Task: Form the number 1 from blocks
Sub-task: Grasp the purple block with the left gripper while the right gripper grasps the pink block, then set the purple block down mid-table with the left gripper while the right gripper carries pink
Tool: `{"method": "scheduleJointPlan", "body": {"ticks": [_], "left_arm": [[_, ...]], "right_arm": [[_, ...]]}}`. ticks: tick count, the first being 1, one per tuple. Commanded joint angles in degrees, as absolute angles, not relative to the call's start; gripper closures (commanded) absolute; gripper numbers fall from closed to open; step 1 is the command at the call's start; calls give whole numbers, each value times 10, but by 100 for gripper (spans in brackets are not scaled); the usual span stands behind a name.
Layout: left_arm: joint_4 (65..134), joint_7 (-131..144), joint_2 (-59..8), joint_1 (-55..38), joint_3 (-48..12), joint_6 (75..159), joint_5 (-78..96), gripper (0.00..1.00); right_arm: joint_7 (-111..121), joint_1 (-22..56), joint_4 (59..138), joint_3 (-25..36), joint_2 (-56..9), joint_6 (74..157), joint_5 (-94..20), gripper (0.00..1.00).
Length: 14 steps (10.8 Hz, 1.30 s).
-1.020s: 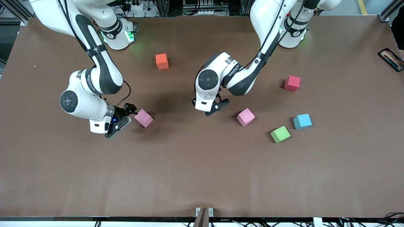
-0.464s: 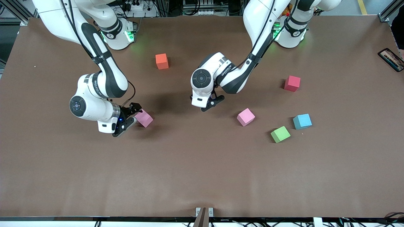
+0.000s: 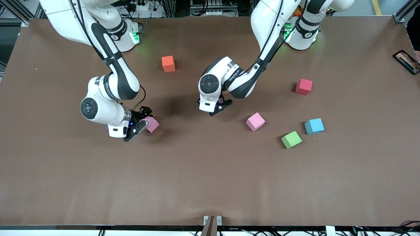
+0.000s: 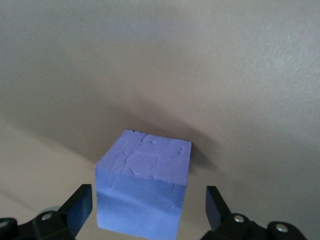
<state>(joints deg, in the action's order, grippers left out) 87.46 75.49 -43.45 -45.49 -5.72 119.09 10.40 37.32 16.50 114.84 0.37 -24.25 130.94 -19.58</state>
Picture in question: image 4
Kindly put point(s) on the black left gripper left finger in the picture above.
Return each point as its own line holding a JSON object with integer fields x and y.
{"x": 75, "y": 215}

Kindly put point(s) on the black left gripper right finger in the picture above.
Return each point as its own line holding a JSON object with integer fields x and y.
{"x": 220, "y": 212}

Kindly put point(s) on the purple foam cube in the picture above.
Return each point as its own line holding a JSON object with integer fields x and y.
{"x": 142, "y": 180}

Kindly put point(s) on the brown table cover sheet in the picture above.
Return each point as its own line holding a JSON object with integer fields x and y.
{"x": 160, "y": 50}

